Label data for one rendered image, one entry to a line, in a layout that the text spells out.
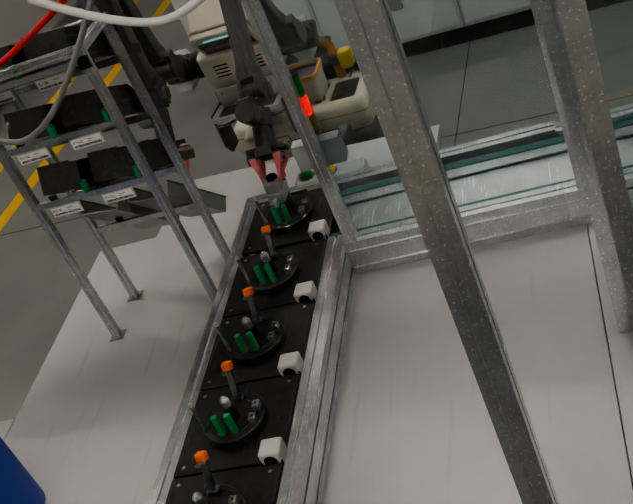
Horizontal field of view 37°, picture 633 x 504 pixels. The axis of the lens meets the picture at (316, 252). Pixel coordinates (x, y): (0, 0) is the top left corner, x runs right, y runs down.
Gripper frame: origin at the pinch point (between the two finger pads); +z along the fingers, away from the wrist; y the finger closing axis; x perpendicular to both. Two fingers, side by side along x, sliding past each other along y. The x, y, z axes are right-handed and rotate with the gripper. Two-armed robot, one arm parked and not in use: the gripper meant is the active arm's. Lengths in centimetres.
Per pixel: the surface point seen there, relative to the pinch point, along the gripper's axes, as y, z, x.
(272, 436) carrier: 9, 62, -52
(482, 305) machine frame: 65, 45, -107
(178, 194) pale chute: -22.9, -0.8, -9.8
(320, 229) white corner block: 11.1, 15.7, -2.0
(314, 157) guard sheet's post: 18.8, 1.2, -19.9
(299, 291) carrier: 9.2, 31.6, -20.8
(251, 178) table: -26, -14, 51
